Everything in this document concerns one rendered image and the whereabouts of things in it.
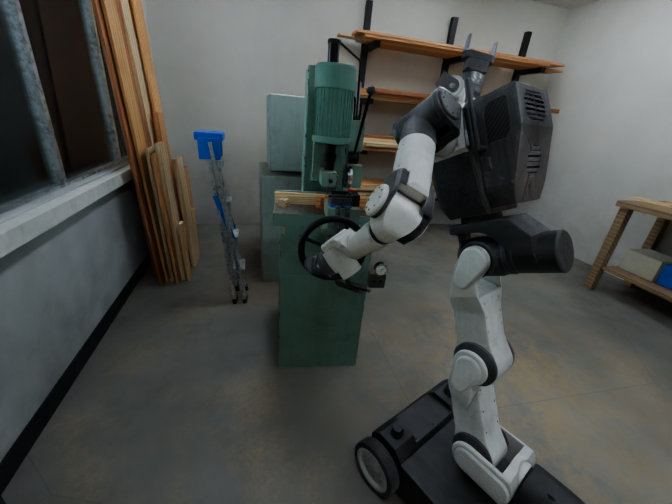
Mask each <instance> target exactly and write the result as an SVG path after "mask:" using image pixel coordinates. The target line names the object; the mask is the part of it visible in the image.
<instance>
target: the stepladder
mask: <svg viewBox="0 0 672 504"><path fill-rule="evenodd" d="M193 136H194V139H195V140H197V144H198V155H199V159H207V160H208V166H209V171H210V176H211V182H212V187H213V193H214V196H213V199H214V201H215V204H216V209H217V215H218V220H219V225H220V231H221V236H222V242H223V247H224V253H225V258H226V264H227V269H228V274H229V280H230V285H231V291H232V296H233V300H232V302H233V304H237V301H238V295H236V291H239V287H238V283H237V280H236V274H235V273H236V272H237V276H238V280H239V285H240V289H241V294H242V298H243V300H242V301H243V304H245V303H247V300H248V296H247V294H246V291H247V290H248V286H247V283H246V280H245V275H244V272H245V259H241V257H240V252H239V248H238V243H237V241H238V238H239V229H235V228H236V226H235V223H234V221H233V218H232V215H231V211H230V206H231V203H232V196H227V192H226V188H225V183H224V179H223V174H222V169H221V167H223V166H224V164H225V161H224V159H221V156H223V150H222V141H223V140H224V139H225V133H224V132H220V131H206V130H197V131H195V132H193ZM230 245H231V246H230ZM231 249H232V252H231ZM232 254H233V258H234V263H233V258H232Z"/></svg>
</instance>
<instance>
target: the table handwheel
mask: <svg viewBox="0 0 672 504"><path fill-rule="evenodd" d="M332 222H337V223H342V224H345V225H348V226H349V227H351V228H352V229H353V230H354V231H355V232H357V231H358V230H360V228H361V227H360V226H359V225H358V224H357V223H356V222H355V221H353V220H351V219H349V218H347V217H344V216H338V215H331V216H325V217H322V218H319V219H317V220H315V221H314V222H312V223H311V224H310V225H308V226H307V227H306V229H305V230H304V231H303V233H302V234H301V236H300V239H299V242H298V256H299V260H300V262H301V264H302V266H303V267H304V262H305V260H307V259H306V256H305V243H306V241H307V242H310V243H313V244H316V245H318V246H320V247H321V245H323V244H324V243H321V242H319V241H316V240H313V239H311V238H309V237H308V236H309V235H310V234H311V232H312V231H313V230H315V229H316V228H317V227H319V226H321V225H323V224H326V223H332ZM365 257H366V256H364V257H362V258H360V259H357V261H358V262H359V264H360V265H362V263H363V262H364V260H365ZM304 268H305V267H304ZM311 275H313V276H315V277H317V278H319V279H323V280H339V279H343V278H342V277H341V276H340V274H339V273H338V274H335V275H332V276H331V277H329V276H325V275H323V274H316V273H313V274H311Z"/></svg>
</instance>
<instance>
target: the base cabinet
mask: <svg viewBox="0 0 672 504"><path fill-rule="evenodd" d="M279 259H280V262H279V300H278V304H279V348H278V349H279V351H278V352H279V368H287V367H315V366H344V365H355V364H356V358H357V351H358V344H359V337H360V330H361V323H362V316H363V309H364V302H365V295H366V292H365V291H363V292H362V294H358V293H355V292H353V291H350V290H347V289H345V288H342V287H339V286H337V285H336V284H335V282H334V280H323V279H319V278H317V277H315V276H313V275H311V274H309V272H307V271H306V270H305V268H304V267H303V266H302V264H301V262H300V260H299V256H298V252H280V258H279ZM370 260H371V254H367V255H366V257H365V260H364V262H363V263H362V265H361V269H360V270H359V271H358V272H356V273H355V274H354V275H353V276H351V277H350V281H352V282H355V283H357V284H361V285H363V286H366V287H367V281H368V274H369V267H370Z"/></svg>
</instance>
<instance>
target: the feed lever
mask: <svg viewBox="0 0 672 504"><path fill-rule="evenodd" d="M375 91H376V89H375V87H374V86H369V87H368V89H367V93H368V98H367V102H366V106H365V110H364V113H363V117H362V121H361V125H360V128H359V132H358V136H357V140H356V144H355V147H354V151H353V152H348V157H347V162H348V164H358V161H359V153H358V152H356V151H357V147H358V143H359V140H360V136H361V133H362V129H363V125H364V122H365V118H366V114H367V111H368V107H369V103H370V100H371V96H372V95H373V94H374V93H375Z"/></svg>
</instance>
